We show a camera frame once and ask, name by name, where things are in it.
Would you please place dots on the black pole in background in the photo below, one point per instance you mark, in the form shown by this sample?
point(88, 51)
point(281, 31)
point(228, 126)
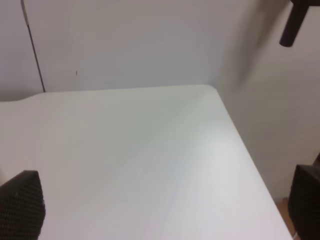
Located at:
point(294, 22)

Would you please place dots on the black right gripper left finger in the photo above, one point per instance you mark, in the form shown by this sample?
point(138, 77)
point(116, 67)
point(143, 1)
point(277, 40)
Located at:
point(22, 207)

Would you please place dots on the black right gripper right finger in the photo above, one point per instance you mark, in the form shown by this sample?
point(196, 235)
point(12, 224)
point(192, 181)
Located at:
point(304, 201)

